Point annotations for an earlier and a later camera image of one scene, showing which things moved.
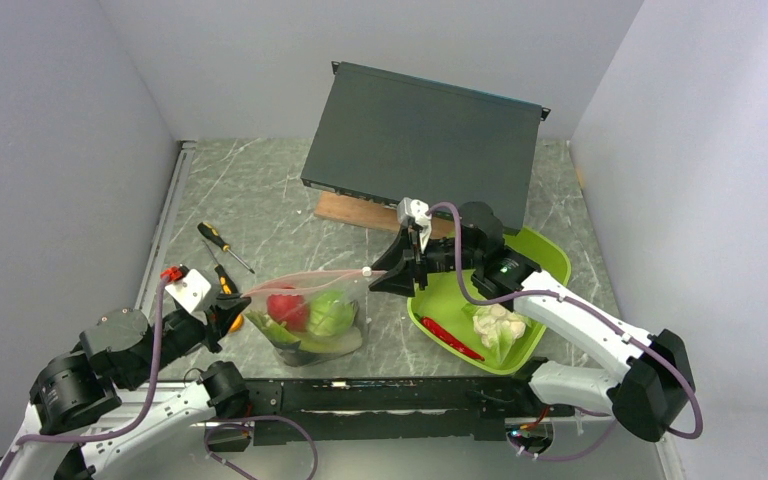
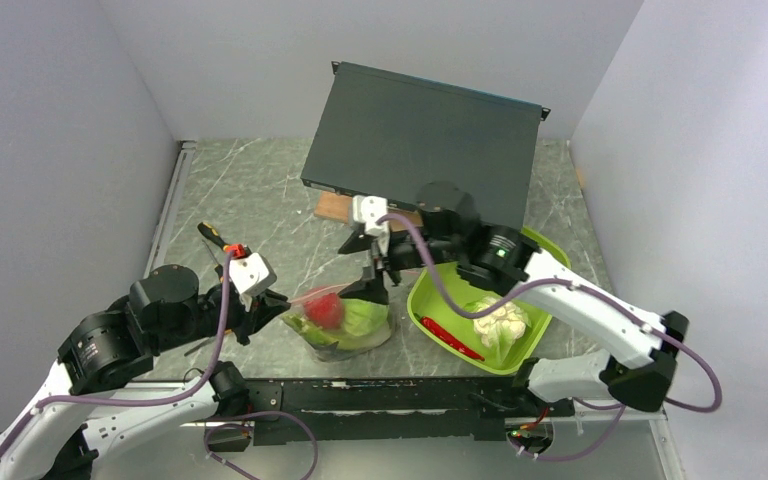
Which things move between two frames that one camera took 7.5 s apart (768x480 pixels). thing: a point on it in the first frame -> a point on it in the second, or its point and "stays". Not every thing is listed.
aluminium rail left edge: [151, 281] stays
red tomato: [289, 308] -> [325, 311]
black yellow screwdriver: [211, 232] stays
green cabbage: [331, 313] -> [365, 324]
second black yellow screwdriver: [226, 285] stays
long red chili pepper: [433, 327] stays
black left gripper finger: [221, 313] -> [266, 307]
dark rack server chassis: [390, 137] stays
